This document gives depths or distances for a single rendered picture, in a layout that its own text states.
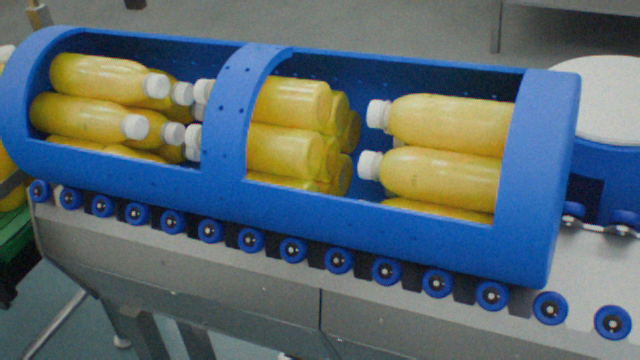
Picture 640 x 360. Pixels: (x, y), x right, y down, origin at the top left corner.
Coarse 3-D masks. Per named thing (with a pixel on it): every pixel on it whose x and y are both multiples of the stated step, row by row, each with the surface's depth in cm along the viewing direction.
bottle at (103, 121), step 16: (48, 96) 109; (64, 96) 108; (80, 96) 108; (32, 112) 109; (48, 112) 107; (64, 112) 106; (80, 112) 105; (96, 112) 104; (112, 112) 104; (128, 112) 106; (48, 128) 109; (64, 128) 107; (80, 128) 105; (96, 128) 104; (112, 128) 103
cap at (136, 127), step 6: (132, 120) 103; (138, 120) 103; (144, 120) 105; (126, 126) 103; (132, 126) 102; (138, 126) 103; (144, 126) 105; (126, 132) 103; (132, 132) 103; (138, 132) 104; (144, 132) 105; (132, 138) 104; (138, 138) 104
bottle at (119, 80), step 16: (64, 64) 108; (80, 64) 106; (96, 64) 105; (112, 64) 104; (128, 64) 104; (64, 80) 108; (80, 80) 106; (96, 80) 105; (112, 80) 103; (128, 80) 103; (144, 80) 103; (96, 96) 107; (112, 96) 105; (128, 96) 104; (144, 96) 105
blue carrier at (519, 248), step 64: (192, 64) 117; (256, 64) 91; (320, 64) 103; (384, 64) 96; (448, 64) 87; (0, 128) 106; (512, 128) 74; (128, 192) 103; (192, 192) 94; (256, 192) 88; (384, 192) 106; (512, 192) 73; (448, 256) 81; (512, 256) 76
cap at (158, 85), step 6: (150, 78) 103; (156, 78) 102; (162, 78) 103; (150, 84) 102; (156, 84) 102; (162, 84) 104; (168, 84) 105; (150, 90) 103; (156, 90) 103; (162, 90) 104; (168, 90) 105; (156, 96) 103; (162, 96) 104
